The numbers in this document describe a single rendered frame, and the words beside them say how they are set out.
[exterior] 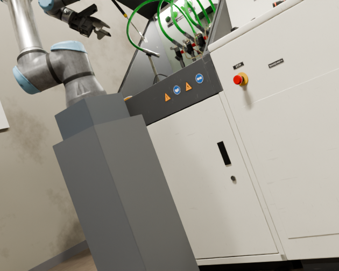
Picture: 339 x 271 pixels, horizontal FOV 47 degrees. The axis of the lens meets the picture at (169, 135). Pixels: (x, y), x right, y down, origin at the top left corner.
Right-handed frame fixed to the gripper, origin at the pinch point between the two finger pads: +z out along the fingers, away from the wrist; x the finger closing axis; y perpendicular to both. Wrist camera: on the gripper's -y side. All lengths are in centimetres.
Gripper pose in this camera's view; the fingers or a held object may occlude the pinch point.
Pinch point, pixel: (109, 30)
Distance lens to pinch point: 210.7
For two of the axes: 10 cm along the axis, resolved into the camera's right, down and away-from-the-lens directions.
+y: -4.1, 8.6, -3.0
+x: 0.8, -2.9, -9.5
